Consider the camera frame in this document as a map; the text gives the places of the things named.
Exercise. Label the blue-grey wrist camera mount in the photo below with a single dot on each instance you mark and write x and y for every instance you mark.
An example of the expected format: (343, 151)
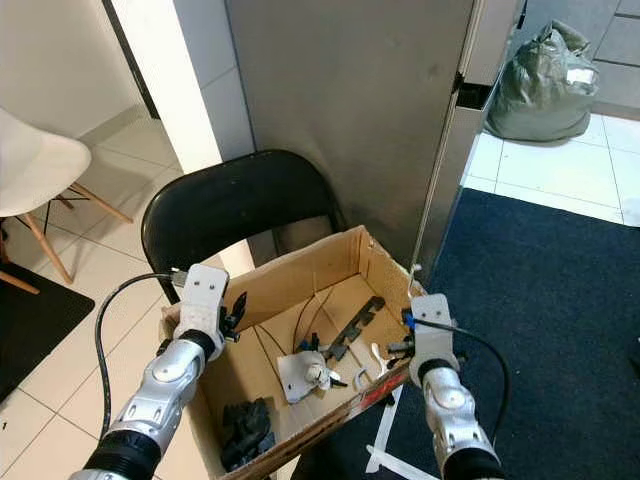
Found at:
(203, 300)
(433, 335)

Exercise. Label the long black bracket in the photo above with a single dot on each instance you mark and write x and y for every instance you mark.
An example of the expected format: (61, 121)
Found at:
(356, 328)

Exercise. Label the black folding chair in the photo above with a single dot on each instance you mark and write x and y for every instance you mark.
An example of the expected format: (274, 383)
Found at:
(235, 205)

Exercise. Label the crumpled black trash piece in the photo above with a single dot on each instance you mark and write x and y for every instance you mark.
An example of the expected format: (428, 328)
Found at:
(247, 435)

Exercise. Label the dark blue carpet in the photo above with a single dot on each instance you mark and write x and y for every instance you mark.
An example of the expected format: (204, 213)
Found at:
(550, 300)

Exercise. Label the small black floor mat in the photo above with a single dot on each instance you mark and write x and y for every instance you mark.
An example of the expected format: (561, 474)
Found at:
(40, 320)

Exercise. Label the brown cardboard box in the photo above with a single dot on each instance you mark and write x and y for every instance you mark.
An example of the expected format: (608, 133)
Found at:
(320, 265)

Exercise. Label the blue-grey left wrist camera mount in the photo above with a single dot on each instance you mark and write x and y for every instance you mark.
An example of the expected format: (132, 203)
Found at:
(203, 300)

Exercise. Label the white chair wooden legs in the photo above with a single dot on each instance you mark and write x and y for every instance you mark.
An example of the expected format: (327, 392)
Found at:
(40, 160)

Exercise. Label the white tape strip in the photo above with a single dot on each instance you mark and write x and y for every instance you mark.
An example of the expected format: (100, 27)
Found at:
(387, 430)

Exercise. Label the white plastic hook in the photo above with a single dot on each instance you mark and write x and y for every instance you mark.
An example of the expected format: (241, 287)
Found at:
(380, 360)

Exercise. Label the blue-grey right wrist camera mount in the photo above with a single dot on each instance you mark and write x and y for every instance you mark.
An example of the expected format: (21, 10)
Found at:
(433, 335)

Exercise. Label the white plastic part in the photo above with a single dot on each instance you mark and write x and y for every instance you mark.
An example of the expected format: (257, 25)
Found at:
(302, 378)

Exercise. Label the grey metal cabinet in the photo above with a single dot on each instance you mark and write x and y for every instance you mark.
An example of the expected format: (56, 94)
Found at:
(350, 100)

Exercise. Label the grey-green rubbish bag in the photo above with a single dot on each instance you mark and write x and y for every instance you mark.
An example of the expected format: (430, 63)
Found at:
(540, 95)

